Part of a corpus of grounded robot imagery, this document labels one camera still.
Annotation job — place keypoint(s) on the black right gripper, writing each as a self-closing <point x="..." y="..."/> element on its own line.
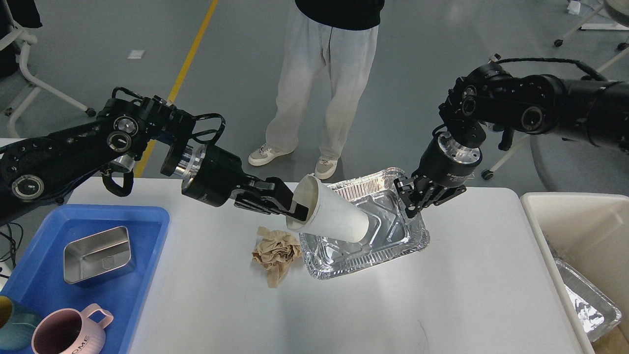
<point x="444" y="166"/>

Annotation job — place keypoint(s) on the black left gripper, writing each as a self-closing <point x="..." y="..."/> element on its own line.
<point x="214" y="173"/>

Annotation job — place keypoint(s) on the aluminium foil tray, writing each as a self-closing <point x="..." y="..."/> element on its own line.
<point x="391" y="233"/>

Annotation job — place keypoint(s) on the white paper cup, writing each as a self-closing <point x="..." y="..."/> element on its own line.
<point x="329" y="214"/>

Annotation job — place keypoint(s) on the stainless steel rectangular box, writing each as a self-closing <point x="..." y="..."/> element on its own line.
<point x="98" y="258"/>

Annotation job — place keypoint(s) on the pink ribbed HOME mug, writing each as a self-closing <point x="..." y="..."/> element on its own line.
<point x="68" y="331"/>

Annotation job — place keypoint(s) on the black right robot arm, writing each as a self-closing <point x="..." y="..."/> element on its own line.
<point x="592" y="110"/>

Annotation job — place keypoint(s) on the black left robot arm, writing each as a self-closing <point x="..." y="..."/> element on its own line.
<point x="41" y="171"/>

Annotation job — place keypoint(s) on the crumpled brown paper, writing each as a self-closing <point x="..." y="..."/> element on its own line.
<point x="276" y="251"/>

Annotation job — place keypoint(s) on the beige plastic bin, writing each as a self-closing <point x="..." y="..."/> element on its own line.
<point x="590" y="232"/>

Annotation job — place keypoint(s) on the blue plastic tray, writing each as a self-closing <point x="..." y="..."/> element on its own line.
<point x="37" y="281"/>

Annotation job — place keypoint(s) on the white chair legs top right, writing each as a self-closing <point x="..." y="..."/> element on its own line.
<point x="605" y="45"/>

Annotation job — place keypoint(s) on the white side table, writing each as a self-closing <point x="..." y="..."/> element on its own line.
<point x="7" y="141"/>

